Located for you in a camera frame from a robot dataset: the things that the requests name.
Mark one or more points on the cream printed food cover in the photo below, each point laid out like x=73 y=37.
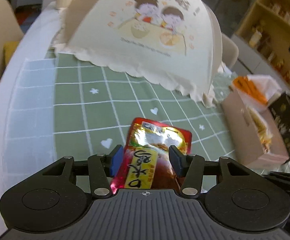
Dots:
x=140 y=42

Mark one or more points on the yellow seat cushion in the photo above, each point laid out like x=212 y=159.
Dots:
x=11 y=51

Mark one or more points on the wooden shelf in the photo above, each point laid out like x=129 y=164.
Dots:
x=274 y=22

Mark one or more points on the white plastic bag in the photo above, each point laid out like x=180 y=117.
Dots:
x=267 y=85

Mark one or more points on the golden snack packets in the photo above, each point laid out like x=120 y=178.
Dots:
x=259 y=130

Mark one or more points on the pink cardboard box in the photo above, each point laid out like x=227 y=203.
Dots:
x=249 y=150

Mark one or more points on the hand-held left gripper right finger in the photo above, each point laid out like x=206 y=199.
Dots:
x=175 y=158

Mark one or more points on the red snack packet yellow label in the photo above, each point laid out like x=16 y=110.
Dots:
x=155 y=152

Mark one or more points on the black printed box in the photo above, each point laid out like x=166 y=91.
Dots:
x=288 y=127

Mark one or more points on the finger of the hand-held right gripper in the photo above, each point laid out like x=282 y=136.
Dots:
x=284 y=180

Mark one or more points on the green checked tablecloth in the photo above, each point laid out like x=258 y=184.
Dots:
x=85 y=120

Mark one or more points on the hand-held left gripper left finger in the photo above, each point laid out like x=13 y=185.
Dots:
x=116 y=160

